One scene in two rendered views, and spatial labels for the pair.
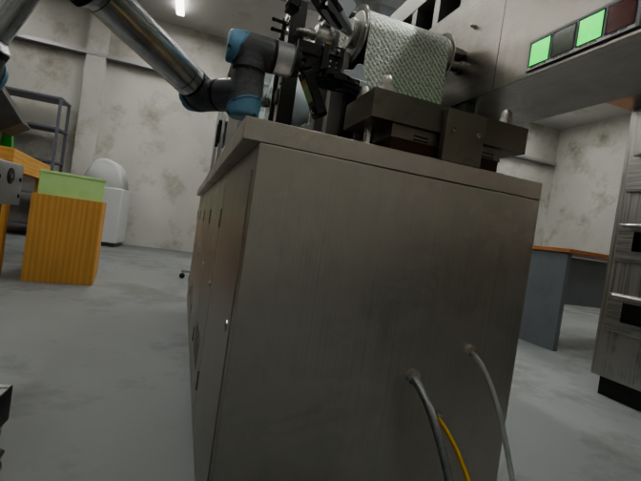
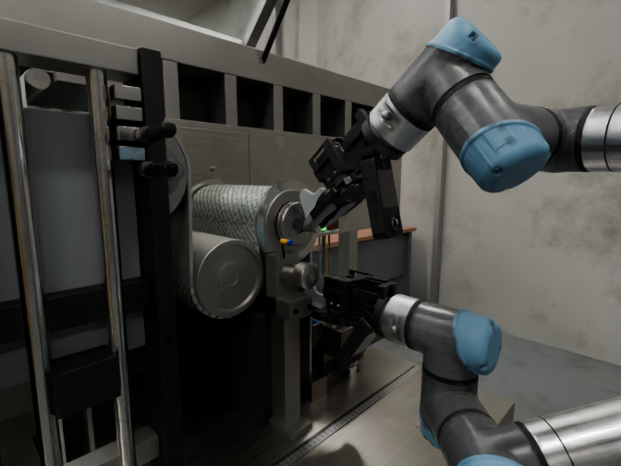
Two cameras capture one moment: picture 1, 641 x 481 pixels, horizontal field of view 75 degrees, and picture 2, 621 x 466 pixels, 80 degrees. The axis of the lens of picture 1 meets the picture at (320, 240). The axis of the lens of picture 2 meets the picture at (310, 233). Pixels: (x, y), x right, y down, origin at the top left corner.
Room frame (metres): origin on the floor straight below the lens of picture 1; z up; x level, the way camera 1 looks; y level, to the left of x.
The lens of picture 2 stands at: (1.35, 0.57, 1.33)
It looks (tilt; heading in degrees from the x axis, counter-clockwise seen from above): 9 degrees down; 244
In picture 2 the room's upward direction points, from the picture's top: straight up
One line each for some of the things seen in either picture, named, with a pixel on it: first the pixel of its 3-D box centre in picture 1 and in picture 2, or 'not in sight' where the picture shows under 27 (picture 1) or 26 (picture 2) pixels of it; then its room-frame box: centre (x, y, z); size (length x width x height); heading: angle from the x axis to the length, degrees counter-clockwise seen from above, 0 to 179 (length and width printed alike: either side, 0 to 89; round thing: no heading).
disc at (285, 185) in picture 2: (356, 34); (289, 223); (1.10, -0.02, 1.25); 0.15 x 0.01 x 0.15; 19
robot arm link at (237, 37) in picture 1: (251, 52); (452, 337); (0.96, 0.22, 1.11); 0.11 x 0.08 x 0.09; 109
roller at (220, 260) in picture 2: not in sight; (192, 264); (1.26, -0.10, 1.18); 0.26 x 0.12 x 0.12; 109
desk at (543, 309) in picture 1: (589, 300); not in sight; (4.13, -2.75, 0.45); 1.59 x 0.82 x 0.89; 106
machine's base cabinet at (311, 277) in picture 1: (265, 284); not in sight; (2.01, 0.23, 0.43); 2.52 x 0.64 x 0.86; 19
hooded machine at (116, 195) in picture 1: (101, 201); not in sight; (6.92, 3.71, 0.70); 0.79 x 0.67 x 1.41; 107
